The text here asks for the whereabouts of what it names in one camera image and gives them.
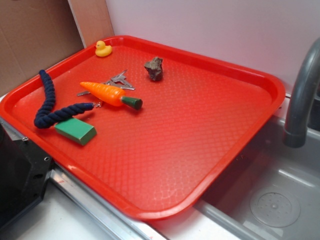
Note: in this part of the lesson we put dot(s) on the orange toy carrot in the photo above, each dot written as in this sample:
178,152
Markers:
111,95

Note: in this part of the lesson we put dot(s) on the yellow rubber duck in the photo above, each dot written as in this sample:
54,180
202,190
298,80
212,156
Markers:
102,50

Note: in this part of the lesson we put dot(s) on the brown cardboard panel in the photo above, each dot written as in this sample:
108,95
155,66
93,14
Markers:
37,34

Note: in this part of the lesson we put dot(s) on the red plastic tray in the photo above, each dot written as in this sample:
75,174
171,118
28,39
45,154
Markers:
154,162

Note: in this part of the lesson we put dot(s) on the round sink drain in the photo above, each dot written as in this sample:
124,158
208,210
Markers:
274,207

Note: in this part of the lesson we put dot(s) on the grey brown rock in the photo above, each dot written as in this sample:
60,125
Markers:
154,68

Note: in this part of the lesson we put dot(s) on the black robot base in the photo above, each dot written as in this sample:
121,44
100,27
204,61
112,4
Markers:
25,169

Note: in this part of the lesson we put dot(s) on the grey plastic sink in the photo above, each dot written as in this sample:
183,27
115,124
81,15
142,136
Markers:
223,212

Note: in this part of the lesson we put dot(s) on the grey toy faucet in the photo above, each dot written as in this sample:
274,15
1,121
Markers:
304,107

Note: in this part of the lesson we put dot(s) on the green rectangular block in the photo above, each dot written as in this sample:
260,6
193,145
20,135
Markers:
76,130

